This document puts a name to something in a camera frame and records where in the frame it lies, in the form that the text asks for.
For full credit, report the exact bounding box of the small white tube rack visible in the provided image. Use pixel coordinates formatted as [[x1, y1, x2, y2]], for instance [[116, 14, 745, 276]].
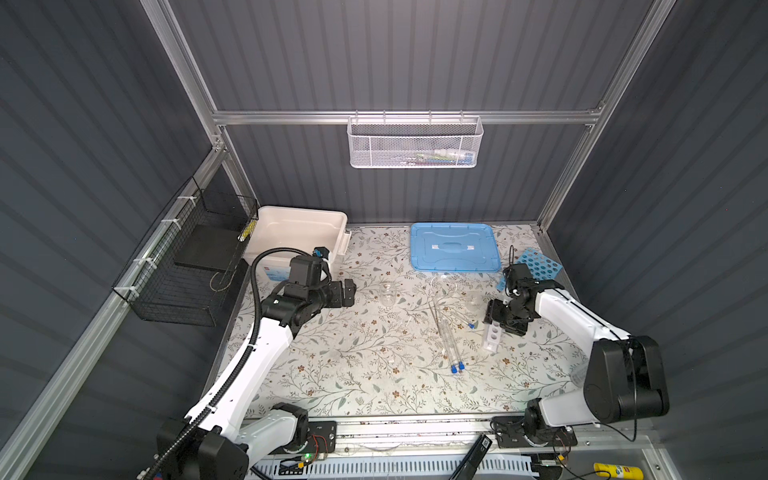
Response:
[[482, 322, 504, 353]]

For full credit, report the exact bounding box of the blue capped test tube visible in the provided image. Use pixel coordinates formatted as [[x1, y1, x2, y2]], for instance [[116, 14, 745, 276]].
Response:
[[442, 315, 466, 373], [441, 330, 459, 374], [447, 307, 477, 330]]

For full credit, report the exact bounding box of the blue test tube rack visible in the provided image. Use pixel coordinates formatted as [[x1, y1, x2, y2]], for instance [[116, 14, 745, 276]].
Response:
[[496, 245, 563, 292]]

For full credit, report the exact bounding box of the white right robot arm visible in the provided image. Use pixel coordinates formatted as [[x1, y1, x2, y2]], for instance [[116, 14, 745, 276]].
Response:
[[484, 263, 670, 446]]

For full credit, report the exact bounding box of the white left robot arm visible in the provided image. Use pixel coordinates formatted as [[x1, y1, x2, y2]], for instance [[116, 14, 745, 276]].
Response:
[[139, 246, 356, 479]]

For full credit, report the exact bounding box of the clear glass beaker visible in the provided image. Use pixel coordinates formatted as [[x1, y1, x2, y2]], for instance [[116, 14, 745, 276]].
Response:
[[378, 282, 399, 309]]

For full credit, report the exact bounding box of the white plastic storage bin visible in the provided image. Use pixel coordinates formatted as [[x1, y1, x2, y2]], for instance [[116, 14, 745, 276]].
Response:
[[243, 206, 351, 280]]

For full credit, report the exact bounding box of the clear glass flask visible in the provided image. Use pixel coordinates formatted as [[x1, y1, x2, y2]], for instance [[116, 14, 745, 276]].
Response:
[[428, 272, 476, 308]]

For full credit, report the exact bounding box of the blue plastic box lid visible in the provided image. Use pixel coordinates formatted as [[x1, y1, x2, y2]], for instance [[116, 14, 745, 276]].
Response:
[[410, 222, 501, 273]]

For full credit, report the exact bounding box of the black flat device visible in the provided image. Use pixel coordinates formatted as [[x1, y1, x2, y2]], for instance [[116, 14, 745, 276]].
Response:
[[449, 435, 492, 480]]

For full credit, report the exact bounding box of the black wire wall basket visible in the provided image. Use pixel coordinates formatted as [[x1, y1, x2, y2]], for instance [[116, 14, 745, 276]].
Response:
[[113, 180, 258, 327]]

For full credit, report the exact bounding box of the white wire mesh basket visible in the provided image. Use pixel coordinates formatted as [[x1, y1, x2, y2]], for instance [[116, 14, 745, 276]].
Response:
[[346, 115, 484, 169]]

